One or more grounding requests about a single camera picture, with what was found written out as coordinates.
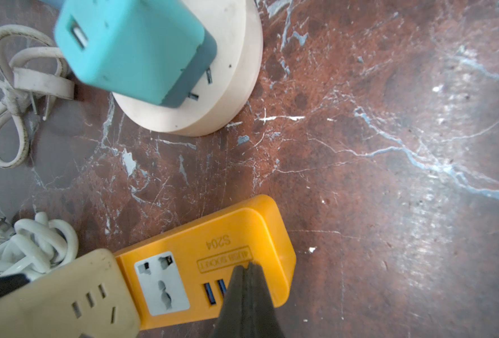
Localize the white orange strip cable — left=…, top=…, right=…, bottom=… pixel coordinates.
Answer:
left=0, top=24, right=76, bottom=169

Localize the round pink power socket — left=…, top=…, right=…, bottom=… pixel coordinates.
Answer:
left=114, top=0, right=263, bottom=137

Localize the white teal strip cable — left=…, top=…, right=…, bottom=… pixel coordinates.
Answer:
left=0, top=210, right=80, bottom=282

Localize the orange power strip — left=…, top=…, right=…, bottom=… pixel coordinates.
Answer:
left=114, top=195, right=296, bottom=330

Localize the beige cube charger plug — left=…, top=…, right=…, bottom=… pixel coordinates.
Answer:
left=0, top=249, right=141, bottom=337

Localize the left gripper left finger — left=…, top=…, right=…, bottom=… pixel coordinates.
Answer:
left=210, top=266, right=245, bottom=337

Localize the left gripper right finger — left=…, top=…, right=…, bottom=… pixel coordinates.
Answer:
left=245, top=263, right=285, bottom=337

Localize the teal charger plug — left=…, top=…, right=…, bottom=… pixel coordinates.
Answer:
left=54, top=0, right=217, bottom=108

